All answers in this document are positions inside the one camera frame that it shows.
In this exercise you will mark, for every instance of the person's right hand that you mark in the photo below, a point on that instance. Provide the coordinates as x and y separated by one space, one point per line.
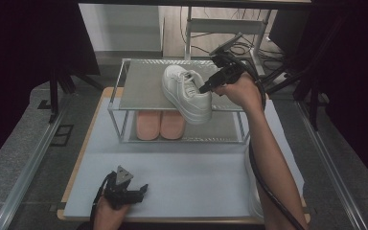
246 92

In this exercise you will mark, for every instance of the white cabinet panel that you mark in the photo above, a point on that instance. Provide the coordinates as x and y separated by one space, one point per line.
121 27

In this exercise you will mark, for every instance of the aluminium rail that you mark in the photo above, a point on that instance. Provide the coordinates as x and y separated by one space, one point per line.
28 172
332 172

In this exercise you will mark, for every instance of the white metal desk frame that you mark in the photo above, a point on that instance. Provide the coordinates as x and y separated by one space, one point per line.
211 26

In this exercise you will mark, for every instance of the white table mat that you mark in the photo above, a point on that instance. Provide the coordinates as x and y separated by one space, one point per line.
188 185

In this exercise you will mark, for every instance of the two-tier metal shoe rack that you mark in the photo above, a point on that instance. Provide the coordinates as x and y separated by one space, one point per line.
140 92

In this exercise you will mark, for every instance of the white power strip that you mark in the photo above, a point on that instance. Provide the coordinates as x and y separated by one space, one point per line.
281 78

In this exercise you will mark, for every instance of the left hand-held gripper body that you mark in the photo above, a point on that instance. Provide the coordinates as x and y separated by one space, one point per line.
119 191

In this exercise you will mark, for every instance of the person's left hand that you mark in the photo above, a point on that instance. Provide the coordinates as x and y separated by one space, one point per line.
107 217

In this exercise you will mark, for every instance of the black metal stand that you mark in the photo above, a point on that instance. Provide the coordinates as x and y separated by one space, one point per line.
55 92
313 92

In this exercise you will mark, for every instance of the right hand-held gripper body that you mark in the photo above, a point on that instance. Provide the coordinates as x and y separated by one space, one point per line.
231 68

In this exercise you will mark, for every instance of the black floor socket frame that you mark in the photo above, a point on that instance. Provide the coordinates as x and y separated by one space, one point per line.
53 135

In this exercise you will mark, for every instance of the pink slipper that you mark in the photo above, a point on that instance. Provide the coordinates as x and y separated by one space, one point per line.
147 126
172 126

